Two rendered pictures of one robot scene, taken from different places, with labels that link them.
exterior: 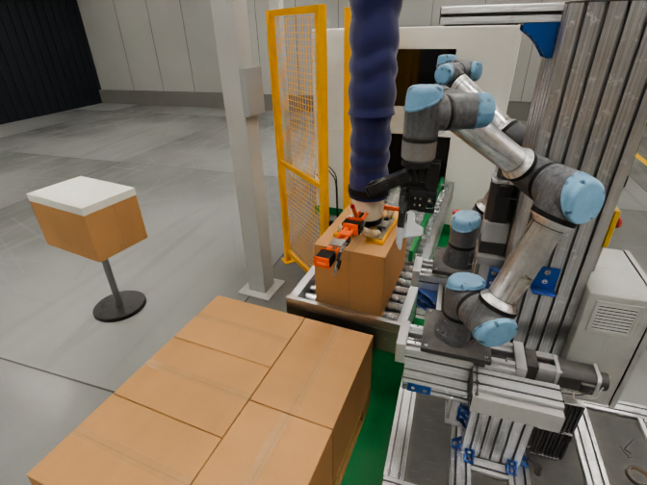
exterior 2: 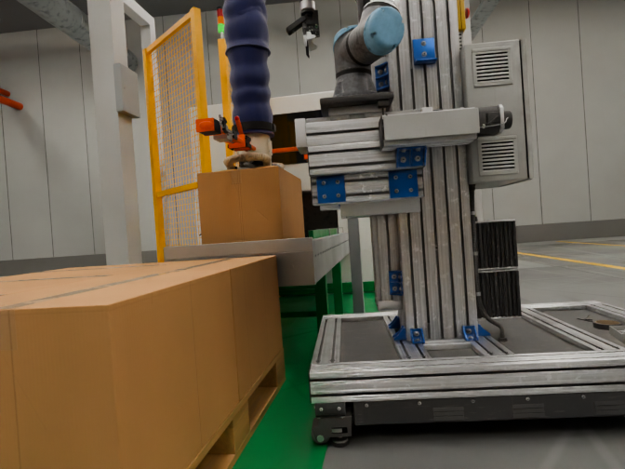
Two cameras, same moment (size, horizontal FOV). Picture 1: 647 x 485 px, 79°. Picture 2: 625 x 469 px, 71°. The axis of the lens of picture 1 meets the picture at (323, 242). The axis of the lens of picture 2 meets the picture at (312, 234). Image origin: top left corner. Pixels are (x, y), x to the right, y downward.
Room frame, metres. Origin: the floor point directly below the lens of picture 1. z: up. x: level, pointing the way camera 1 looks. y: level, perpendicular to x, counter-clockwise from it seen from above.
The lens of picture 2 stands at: (-0.31, 0.06, 0.64)
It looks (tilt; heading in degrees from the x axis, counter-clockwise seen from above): 1 degrees down; 346
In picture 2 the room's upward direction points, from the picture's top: 4 degrees counter-clockwise
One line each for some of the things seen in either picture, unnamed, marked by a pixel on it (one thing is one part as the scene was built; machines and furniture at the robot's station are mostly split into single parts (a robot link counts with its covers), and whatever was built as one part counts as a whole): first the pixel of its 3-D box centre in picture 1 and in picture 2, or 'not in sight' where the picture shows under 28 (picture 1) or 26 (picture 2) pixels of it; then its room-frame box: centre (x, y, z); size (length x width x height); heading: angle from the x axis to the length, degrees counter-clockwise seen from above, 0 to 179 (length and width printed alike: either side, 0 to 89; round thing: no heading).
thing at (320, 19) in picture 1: (299, 165); (179, 180); (2.92, 0.17, 1.05); 0.87 x 0.10 x 2.10; 29
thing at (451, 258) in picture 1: (460, 251); not in sight; (1.51, -0.62, 1.09); 0.15 x 0.15 x 0.10
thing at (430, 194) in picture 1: (418, 184); not in sight; (0.85, -0.22, 1.66); 0.09 x 0.08 x 0.12; 71
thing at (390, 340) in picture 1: (342, 328); (238, 272); (1.71, -0.10, 0.47); 0.70 x 0.03 x 0.15; 67
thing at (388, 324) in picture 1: (343, 313); (236, 248); (1.71, -0.10, 0.58); 0.70 x 0.03 x 0.06; 67
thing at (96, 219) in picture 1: (90, 216); not in sight; (2.57, 1.68, 0.82); 0.60 x 0.40 x 0.40; 62
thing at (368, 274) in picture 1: (364, 256); (257, 213); (2.05, -0.25, 0.75); 0.60 x 0.40 x 0.40; 157
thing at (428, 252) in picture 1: (433, 242); (335, 248); (2.66, -0.86, 0.50); 2.31 x 0.05 x 0.19; 157
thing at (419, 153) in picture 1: (418, 149); not in sight; (0.86, -0.22, 1.74); 0.08 x 0.08 x 0.05
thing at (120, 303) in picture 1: (110, 275); not in sight; (2.57, 1.68, 0.31); 0.40 x 0.40 x 0.62
